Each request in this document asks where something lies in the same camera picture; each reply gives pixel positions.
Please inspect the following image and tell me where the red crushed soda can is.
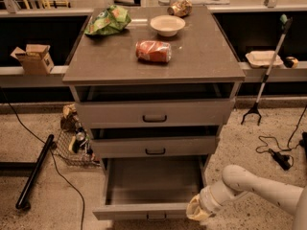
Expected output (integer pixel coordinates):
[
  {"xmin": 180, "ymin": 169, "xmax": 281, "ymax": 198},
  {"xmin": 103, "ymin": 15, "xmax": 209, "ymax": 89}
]
[{"xmin": 135, "ymin": 40, "xmax": 172, "ymax": 63}]

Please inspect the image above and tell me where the small cardboard box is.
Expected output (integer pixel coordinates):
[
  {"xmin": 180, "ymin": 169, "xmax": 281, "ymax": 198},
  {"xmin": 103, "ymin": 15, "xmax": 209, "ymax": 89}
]
[{"xmin": 11, "ymin": 44, "xmax": 54, "ymax": 76}]

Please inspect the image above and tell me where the wire basket with items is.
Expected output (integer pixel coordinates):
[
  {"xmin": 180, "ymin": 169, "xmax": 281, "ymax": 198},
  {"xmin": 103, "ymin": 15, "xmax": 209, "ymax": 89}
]
[{"xmin": 55, "ymin": 103, "xmax": 100, "ymax": 167}]

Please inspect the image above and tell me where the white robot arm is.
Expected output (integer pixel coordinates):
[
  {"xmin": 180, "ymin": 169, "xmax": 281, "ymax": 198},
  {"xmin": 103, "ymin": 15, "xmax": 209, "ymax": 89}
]
[{"xmin": 186, "ymin": 165, "xmax": 307, "ymax": 230}]

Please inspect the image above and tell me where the green chip bag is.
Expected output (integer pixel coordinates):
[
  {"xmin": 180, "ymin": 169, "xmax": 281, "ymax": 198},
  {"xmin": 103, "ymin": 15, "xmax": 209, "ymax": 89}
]
[{"xmin": 84, "ymin": 5, "xmax": 131, "ymax": 35}]

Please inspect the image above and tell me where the yellow black tape measure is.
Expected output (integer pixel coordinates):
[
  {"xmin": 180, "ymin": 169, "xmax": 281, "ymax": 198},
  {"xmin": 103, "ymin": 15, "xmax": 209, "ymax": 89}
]
[{"xmin": 284, "ymin": 57, "xmax": 298, "ymax": 68}]

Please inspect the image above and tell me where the black floor cable left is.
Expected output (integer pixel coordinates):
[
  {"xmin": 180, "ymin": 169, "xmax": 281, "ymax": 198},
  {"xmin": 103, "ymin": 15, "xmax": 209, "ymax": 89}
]
[{"xmin": 0, "ymin": 86, "xmax": 86, "ymax": 230}]

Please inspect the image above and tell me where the white takeout tray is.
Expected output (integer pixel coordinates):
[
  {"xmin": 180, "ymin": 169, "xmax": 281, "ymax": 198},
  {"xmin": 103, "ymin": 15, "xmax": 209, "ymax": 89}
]
[{"xmin": 246, "ymin": 51, "xmax": 274, "ymax": 68}]

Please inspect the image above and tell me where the grey drawer cabinet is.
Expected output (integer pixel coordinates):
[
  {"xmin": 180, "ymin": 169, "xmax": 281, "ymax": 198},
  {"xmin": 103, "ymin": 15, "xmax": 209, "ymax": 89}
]
[{"xmin": 61, "ymin": 5, "xmax": 247, "ymax": 165}]

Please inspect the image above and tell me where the black metal stand leg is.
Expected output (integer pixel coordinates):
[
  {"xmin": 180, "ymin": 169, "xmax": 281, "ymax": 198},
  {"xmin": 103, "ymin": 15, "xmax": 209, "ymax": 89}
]
[{"xmin": 0, "ymin": 134, "xmax": 55, "ymax": 211}]

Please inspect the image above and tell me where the grey middle drawer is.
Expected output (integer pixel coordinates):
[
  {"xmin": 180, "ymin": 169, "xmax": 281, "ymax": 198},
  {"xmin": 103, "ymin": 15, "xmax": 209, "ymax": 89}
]
[{"xmin": 91, "ymin": 126, "xmax": 220, "ymax": 158}]

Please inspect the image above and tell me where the grabber reacher tool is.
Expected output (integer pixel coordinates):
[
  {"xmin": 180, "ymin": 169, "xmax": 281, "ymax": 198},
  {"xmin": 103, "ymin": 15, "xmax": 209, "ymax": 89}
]
[{"xmin": 241, "ymin": 14, "xmax": 293, "ymax": 125}]

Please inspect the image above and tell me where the black power adapter cable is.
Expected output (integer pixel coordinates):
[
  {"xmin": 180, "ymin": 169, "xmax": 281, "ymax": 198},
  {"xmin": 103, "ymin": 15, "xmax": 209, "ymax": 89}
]
[{"xmin": 254, "ymin": 103, "xmax": 307, "ymax": 172}]

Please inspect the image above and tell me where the grey drawer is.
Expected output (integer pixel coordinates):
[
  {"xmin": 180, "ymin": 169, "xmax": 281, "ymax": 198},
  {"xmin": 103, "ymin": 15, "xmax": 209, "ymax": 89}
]
[
  {"xmin": 91, "ymin": 126, "xmax": 220, "ymax": 158},
  {"xmin": 93, "ymin": 155, "xmax": 207, "ymax": 221},
  {"xmin": 76, "ymin": 83, "xmax": 234, "ymax": 128}
]

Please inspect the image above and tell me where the white bowl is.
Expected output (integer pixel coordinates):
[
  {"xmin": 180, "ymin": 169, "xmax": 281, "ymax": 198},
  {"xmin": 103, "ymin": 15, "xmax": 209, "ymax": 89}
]
[{"xmin": 150, "ymin": 15, "xmax": 185, "ymax": 37}]

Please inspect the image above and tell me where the grey top drawer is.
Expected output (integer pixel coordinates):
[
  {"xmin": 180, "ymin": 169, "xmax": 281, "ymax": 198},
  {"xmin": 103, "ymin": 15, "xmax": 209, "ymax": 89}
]
[{"xmin": 76, "ymin": 83, "xmax": 234, "ymax": 128}]

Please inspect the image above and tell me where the grey bottom drawer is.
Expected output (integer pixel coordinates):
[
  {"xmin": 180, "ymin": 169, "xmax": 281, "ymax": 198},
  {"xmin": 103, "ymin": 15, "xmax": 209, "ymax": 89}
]
[{"xmin": 93, "ymin": 155, "xmax": 207, "ymax": 221}]

